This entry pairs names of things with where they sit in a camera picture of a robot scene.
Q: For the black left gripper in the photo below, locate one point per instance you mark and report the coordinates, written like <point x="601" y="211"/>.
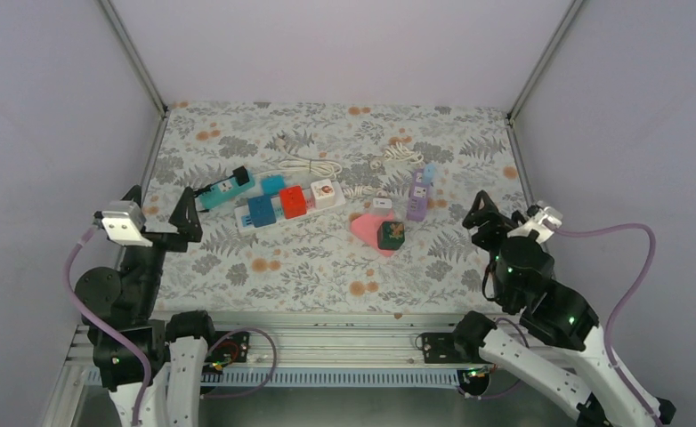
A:
<point x="189" y="228"/>

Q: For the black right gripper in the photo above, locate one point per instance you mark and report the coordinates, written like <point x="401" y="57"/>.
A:
<point x="489" y="212"/>

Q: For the purple power strip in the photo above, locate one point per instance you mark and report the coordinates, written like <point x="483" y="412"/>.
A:
<point x="419" y="193"/>

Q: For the dark green cube socket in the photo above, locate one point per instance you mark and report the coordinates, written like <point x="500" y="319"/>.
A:
<point x="391" y="235"/>

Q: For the blue cube socket adapter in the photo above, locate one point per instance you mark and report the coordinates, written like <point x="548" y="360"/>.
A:
<point x="261" y="211"/>

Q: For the orange cube socket adapter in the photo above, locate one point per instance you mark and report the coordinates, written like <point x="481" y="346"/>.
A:
<point x="293" y="202"/>

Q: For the white tiger cube socket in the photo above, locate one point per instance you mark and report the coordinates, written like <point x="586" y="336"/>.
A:
<point x="323" y="193"/>

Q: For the black small charger with cable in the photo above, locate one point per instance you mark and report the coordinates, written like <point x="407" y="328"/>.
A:
<point x="240" y="176"/>

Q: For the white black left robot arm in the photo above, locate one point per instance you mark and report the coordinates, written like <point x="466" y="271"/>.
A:
<point x="150" y="368"/>

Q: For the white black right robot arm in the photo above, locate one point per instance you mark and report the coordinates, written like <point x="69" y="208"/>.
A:
<point x="597" y="389"/>

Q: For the cyan flat plug adapter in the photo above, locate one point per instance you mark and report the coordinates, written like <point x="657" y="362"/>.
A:
<point x="272" y="185"/>

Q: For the teal power strip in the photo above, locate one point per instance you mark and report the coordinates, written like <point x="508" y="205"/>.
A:
<point x="221" y="192"/>

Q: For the pink power strip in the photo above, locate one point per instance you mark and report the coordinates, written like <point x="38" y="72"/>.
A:
<point x="365" y="229"/>

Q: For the floral patterned table mat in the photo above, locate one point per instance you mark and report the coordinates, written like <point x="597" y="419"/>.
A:
<point x="315" y="263"/>

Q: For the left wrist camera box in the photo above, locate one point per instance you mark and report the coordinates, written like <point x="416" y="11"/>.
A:
<point x="123" y="221"/>

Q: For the aluminium corner frame rail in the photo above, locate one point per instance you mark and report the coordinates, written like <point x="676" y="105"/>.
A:
<point x="127" y="44"/>

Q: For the aluminium front rail base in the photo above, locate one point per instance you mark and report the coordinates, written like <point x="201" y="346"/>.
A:
<point x="342" y="340"/>

